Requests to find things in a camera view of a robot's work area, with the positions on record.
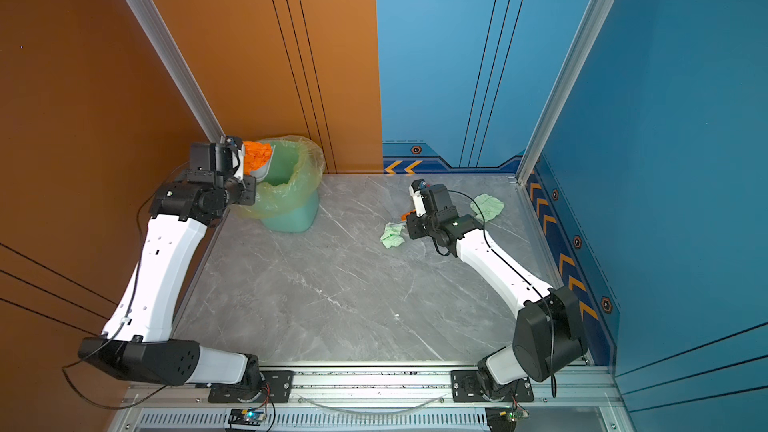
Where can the aluminium mounting rail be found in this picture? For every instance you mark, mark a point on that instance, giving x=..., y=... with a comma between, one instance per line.
x=384, y=397

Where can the circuit board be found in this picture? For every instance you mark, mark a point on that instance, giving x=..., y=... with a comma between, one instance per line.
x=505, y=419
x=247, y=419

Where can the grey-blue dustpan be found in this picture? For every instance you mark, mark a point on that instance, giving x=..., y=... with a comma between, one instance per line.
x=258, y=167

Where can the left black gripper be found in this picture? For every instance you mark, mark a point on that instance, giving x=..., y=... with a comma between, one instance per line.
x=249, y=190

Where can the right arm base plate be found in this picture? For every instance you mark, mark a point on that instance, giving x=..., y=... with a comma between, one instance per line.
x=478, y=386

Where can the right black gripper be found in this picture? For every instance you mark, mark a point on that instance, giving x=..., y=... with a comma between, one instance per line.
x=413, y=227

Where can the green trash bin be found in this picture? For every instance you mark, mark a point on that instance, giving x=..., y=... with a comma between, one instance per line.
x=294, y=216

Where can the left circuit board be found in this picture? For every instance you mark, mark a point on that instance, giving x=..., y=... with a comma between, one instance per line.
x=247, y=419

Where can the light green paper scrap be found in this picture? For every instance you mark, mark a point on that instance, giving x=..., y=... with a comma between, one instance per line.
x=486, y=207
x=392, y=235

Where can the orange paper scrap centre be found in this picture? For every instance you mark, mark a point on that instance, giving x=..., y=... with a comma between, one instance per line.
x=406, y=215

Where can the light green paper scrap near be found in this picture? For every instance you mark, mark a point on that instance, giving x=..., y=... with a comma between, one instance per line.
x=392, y=235

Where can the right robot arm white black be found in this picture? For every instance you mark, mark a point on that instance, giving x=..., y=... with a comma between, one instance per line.
x=549, y=331

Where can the left aluminium corner post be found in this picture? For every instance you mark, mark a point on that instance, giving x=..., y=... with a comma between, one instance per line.
x=166, y=48

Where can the orange paper scrap far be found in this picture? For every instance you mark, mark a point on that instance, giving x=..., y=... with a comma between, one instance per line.
x=256, y=155

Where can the right circuit board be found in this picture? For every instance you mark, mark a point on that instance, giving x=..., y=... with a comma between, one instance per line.
x=505, y=419

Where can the aluminium corner post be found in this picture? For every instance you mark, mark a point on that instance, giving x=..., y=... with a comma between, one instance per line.
x=166, y=48
x=583, y=41

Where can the orange paper scrap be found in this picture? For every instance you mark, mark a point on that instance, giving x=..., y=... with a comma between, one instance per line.
x=256, y=155
x=406, y=215

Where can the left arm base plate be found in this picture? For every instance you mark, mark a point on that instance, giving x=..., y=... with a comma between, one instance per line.
x=273, y=386

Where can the right aluminium corner post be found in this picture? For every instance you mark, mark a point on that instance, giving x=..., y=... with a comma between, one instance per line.
x=583, y=41

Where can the light green paper scrap far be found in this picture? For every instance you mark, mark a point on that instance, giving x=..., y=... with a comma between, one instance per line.
x=486, y=207

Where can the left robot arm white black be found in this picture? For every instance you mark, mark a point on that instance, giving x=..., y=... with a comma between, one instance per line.
x=135, y=343

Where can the yellow plastic bin liner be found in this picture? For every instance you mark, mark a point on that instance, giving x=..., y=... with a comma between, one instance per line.
x=288, y=171

